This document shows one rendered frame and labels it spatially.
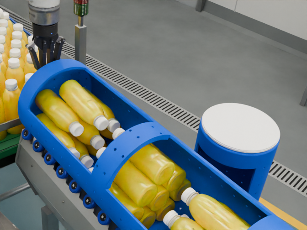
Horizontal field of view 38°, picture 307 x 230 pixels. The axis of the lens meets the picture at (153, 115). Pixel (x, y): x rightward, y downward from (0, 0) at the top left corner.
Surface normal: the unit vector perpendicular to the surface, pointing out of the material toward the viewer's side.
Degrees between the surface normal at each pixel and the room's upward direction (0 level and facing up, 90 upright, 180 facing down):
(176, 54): 0
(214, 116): 0
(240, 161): 90
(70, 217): 71
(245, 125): 0
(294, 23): 90
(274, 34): 76
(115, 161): 45
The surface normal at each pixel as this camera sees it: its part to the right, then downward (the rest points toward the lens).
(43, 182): -0.68, 0.04
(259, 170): 0.46, 0.56
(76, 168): -0.74, 0.25
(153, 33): 0.11, -0.80
